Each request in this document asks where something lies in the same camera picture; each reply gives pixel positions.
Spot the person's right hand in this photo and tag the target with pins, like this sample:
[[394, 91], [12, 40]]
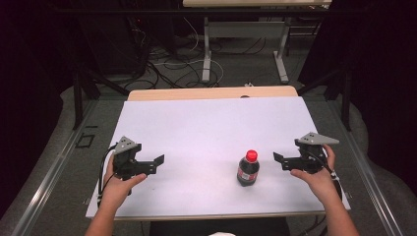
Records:
[[319, 185]]

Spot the wooden table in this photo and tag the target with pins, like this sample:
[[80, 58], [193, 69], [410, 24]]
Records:
[[196, 93]]

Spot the black metal stand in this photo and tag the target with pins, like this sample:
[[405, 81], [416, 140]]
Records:
[[345, 98], [77, 98]]

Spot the red bottle cap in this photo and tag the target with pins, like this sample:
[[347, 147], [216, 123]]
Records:
[[251, 155]]

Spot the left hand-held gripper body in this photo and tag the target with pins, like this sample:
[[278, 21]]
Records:
[[126, 160]]

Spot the person's left hand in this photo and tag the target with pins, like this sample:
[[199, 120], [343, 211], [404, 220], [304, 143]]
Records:
[[116, 190]]

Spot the person's dark clothing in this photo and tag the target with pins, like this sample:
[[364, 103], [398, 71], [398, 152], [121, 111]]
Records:
[[196, 227]]

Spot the person's white clothing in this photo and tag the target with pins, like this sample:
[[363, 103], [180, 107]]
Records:
[[221, 234]]

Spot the dark table grommet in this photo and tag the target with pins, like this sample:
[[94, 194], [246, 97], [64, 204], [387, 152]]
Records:
[[244, 96]]

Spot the dark cola bottle red label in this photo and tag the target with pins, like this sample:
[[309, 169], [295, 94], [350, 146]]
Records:
[[248, 173]]

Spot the black equipment cabinet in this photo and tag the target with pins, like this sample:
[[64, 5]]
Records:
[[111, 42]]

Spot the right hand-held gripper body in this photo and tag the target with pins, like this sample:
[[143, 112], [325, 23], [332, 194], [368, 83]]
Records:
[[308, 160]]

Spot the white table cover board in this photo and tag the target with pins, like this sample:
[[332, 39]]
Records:
[[203, 131]]

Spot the dark curtain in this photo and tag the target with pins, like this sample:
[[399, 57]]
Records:
[[29, 82], [383, 82]]

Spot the black horizontal bar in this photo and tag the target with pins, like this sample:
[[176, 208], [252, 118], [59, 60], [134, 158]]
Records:
[[131, 10]]

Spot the white desk with metal legs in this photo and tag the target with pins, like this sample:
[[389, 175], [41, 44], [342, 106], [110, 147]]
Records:
[[246, 29]]

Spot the small white plug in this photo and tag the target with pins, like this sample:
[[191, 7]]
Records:
[[249, 85]]

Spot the grey floor rail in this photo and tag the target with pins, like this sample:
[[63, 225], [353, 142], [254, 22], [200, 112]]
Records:
[[367, 177], [49, 177]]

